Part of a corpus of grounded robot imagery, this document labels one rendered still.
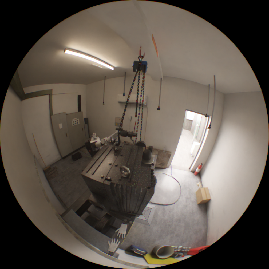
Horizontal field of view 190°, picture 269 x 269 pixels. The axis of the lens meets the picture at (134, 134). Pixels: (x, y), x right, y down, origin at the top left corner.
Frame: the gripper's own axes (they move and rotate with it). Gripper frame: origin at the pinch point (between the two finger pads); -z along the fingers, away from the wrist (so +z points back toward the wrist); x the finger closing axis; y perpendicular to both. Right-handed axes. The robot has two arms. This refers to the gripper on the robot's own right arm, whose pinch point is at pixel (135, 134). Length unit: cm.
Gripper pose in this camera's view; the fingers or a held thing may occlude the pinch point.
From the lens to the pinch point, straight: 106.9
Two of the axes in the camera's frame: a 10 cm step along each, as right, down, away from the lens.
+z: -9.9, -1.2, 0.2
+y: 1.0, -9.1, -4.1
